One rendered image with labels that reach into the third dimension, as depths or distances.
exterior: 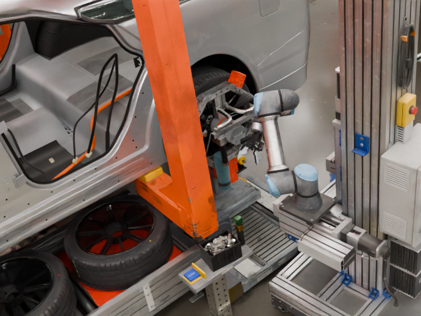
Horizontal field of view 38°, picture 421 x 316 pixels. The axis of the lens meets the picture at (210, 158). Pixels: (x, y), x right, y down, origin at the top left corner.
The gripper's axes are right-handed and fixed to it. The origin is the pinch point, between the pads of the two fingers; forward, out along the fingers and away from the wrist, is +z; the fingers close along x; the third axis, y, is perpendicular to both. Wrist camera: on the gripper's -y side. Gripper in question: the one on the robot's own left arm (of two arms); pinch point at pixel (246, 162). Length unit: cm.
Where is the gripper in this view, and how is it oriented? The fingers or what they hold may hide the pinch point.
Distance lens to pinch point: 366.3
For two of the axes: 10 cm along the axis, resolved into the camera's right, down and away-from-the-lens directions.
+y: 5.4, 1.2, -8.4
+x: 8.0, 2.3, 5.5
